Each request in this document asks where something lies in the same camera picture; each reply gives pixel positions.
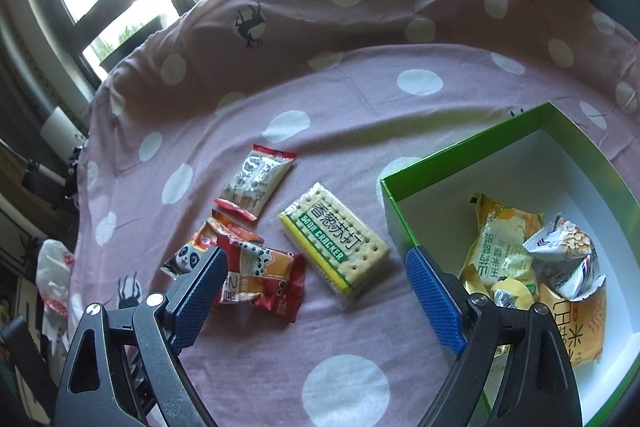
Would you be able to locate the green white cardboard box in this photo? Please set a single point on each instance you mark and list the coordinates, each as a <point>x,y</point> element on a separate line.
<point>539,161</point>

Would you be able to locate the yellow green snack packet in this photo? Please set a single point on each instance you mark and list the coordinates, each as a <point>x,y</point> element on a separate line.
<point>498,249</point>

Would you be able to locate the white snack packet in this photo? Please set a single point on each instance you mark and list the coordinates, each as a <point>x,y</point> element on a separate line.
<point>565,259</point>

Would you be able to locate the red-edged silver snack packet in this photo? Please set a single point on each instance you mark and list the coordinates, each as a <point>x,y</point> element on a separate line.
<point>250,188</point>

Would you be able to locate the pink polka dot cloth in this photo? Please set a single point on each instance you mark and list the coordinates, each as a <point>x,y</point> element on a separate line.
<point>356,89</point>

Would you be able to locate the orange rice cracker packet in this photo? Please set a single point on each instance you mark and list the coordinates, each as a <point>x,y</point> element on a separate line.
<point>581,323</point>

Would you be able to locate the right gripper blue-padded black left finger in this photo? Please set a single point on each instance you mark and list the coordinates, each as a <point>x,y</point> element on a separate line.
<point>124,362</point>

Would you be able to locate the red panda snack packet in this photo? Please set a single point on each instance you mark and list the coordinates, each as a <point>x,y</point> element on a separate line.
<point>218,224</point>

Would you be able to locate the white plastic bag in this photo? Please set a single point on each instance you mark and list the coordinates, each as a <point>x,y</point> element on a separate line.
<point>54,269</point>

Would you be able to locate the orange panda snack packet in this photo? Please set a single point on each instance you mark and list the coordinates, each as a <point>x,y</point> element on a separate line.
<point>270,280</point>

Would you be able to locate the soda cracker pack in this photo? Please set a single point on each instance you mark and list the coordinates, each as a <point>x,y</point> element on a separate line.
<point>338,245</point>

